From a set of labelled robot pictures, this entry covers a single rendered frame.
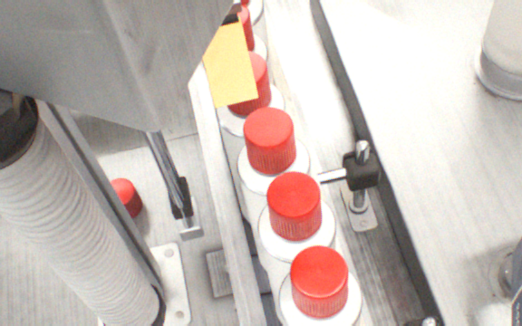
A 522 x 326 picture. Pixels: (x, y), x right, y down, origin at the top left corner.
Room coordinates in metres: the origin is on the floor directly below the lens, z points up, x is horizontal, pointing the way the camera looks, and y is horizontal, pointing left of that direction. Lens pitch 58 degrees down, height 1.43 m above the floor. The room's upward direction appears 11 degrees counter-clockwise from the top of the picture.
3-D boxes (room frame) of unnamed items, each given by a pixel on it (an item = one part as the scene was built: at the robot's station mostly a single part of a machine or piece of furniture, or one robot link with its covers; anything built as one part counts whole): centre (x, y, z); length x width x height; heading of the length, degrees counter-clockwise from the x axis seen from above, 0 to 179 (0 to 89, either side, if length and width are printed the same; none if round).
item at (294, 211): (0.19, -0.02, 0.98); 0.05 x 0.05 x 0.20
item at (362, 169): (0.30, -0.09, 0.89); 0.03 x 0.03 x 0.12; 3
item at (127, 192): (0.35, 0.14, 0.85); 0.03 x 0.03 x 0.03
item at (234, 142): (0.29, -0.01, 0.98); 0.05 x 0.05 x 0.20
